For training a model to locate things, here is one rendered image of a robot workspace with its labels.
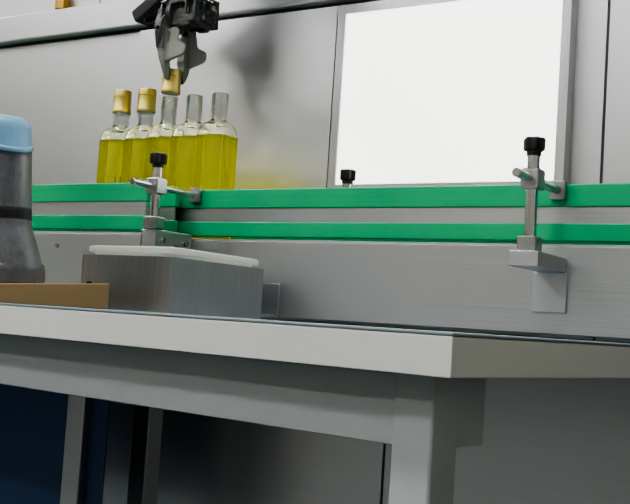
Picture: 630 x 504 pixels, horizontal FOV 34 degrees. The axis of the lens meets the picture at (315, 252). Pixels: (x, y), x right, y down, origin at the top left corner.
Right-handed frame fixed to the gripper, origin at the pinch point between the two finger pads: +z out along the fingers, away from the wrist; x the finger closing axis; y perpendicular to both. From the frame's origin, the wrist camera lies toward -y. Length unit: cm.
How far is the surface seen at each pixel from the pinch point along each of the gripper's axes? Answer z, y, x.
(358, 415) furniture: 51, 80, -63
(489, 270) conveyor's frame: 34, 66, -5
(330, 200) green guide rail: 24.0, 38.3, -3.6
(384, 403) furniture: 50, 83, -64
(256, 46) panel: -7.6, 9.7, 12.2
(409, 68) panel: -1.0, 42.1, 13.0
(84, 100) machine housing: -0.7, -36.9, 14.5
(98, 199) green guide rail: 24.8, -2.3, -13.7
